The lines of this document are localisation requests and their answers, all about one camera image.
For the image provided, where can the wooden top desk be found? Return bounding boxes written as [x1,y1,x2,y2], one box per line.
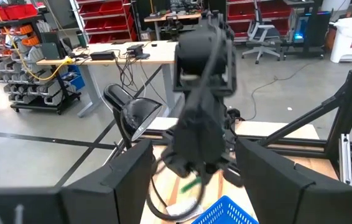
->
[35,40,180,118]

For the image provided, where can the orange storage bins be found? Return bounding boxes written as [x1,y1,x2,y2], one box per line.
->
[0,24,42,47]

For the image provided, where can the blue plastic basket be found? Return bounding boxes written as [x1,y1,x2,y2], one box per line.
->
[190,195,259,224]

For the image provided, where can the grey bin rack cart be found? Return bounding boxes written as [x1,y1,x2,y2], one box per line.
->
[0,12,82,114]

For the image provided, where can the white office chair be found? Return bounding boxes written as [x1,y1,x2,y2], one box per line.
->
[241,0,284,65]

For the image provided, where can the computer tower blue light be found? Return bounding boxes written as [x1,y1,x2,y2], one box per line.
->
[292,14,326,58]

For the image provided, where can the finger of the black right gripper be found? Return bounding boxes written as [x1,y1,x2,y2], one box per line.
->
[224,167,245,187]
[163,149,192,180]

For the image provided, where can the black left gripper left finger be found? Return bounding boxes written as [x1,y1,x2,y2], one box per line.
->
[60,139,154,224]

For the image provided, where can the black right arm cable loop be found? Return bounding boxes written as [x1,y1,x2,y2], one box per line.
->
[146,155,208,222]

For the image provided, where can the green highlighter marker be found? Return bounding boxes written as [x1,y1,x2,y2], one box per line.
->
[180,177,202,194]

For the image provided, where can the black desk lamp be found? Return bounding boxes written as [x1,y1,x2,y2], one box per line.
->
[103,83,164,150]

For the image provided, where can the black power adapter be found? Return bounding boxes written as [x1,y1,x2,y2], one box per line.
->
[90,51,116,62]

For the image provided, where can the wooden workbench with equipment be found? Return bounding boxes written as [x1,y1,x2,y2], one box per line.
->
[144,12,202,41]

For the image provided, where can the black device on desk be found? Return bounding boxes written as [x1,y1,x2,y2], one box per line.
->
[126,44,151,60]

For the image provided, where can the red storage bin row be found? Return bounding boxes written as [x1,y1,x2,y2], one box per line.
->
[0,2,39,21]

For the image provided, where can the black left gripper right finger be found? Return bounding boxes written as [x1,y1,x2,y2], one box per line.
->
[236,139,352,224]

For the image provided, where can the white cable warning tag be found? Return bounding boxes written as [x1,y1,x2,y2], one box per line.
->
[165,198,205,218]

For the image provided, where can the red bin shelf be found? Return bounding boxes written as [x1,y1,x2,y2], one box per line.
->
[76,0,136,44]
[227,0,292,41]

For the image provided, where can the white trash bin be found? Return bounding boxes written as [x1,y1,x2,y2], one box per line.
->
[330,16,352,63]

